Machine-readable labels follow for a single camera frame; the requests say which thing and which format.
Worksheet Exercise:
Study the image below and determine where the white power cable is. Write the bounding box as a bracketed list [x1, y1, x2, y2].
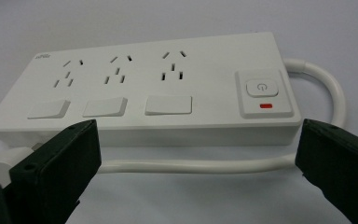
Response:
[97, 57, 347, 175]

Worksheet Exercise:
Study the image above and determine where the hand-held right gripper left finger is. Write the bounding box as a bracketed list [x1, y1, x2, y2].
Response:
[4, 119, 103, 224]

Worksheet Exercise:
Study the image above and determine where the white power strip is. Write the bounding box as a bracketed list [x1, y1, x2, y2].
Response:
[0, 31, 303, 148]

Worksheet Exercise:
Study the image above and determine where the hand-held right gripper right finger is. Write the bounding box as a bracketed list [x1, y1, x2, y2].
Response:
[295, 118, 358, 224]

